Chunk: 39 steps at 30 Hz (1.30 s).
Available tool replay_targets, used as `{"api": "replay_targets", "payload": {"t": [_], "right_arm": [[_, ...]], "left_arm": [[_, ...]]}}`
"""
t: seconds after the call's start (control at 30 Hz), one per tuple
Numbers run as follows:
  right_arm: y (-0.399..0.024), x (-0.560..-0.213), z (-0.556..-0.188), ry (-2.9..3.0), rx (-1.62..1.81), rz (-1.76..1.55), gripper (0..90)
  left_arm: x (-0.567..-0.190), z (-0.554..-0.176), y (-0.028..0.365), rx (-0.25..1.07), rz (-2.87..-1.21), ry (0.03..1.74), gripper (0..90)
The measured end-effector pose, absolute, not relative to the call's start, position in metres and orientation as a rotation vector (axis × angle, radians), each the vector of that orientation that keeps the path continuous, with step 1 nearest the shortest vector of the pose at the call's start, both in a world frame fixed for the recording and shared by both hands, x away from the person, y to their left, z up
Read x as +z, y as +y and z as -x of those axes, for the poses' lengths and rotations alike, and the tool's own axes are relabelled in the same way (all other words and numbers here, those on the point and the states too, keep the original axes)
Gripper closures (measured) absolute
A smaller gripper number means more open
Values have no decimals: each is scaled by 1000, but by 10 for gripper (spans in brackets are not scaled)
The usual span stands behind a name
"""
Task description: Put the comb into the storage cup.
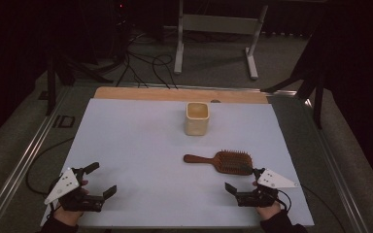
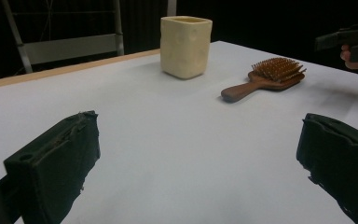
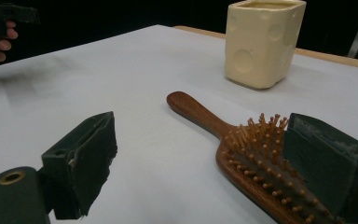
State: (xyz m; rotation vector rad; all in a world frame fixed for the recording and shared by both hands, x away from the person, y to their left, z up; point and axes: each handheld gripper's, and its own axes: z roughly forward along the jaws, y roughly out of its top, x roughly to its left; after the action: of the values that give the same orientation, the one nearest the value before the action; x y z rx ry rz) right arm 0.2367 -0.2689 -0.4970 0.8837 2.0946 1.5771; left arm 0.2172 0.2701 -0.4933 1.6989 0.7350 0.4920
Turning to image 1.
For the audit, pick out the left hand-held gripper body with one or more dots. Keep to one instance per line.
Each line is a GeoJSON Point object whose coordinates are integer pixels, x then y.
{"type": "Point", "coordinates": [65, 185]}

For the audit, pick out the white metal desk frame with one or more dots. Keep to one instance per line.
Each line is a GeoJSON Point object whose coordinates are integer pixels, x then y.
{"type": "Point", "coordinates": [220, 24]}

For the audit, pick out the black tripod stand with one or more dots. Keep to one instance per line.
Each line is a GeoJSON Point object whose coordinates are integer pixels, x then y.
{"type": "Point", "coordinates": [318, 103]}
{"type": "Point", "coordinates": [51, 90]}

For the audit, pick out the person's left hand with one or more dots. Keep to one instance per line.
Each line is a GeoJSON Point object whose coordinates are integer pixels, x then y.
{"type": "Point", "coordinates": [68, 217]}

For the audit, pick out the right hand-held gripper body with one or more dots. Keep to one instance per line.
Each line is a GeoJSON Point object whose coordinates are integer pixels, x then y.
{"type": "Point", "coordinates": [273, 180]}

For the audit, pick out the black floor bracket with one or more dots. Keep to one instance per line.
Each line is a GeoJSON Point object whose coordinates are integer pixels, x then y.
{"type": "Point", "coordinates": [55, 121]}

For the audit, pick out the dark equipment rack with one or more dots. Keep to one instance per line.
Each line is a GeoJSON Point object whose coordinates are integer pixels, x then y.
{"type": "Point", "coordinates": [110, 29]}

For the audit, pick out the white table mat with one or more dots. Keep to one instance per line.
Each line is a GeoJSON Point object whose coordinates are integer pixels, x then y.
{"type": "Point", "coordinates": [149, 155]}

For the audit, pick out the aluminium floor rail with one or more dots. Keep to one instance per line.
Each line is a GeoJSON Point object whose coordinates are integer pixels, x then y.
{"type": "Point", "coordinates": [349, 197]}
{"type": "Point", "coordinates": [19, 168]}

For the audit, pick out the cream square cup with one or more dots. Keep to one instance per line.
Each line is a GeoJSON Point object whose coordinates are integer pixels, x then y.
{"type": "Point", "coordinates": [196, 124]}

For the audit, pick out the person's right hand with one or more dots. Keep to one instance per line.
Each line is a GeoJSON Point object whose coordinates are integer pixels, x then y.
{"type": "Point", "coordinates": [269, 212]}

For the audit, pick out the brown wooden hairbrush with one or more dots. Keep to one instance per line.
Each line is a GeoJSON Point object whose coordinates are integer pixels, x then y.
{"type": "Point", "coordinates": [233, 161]}

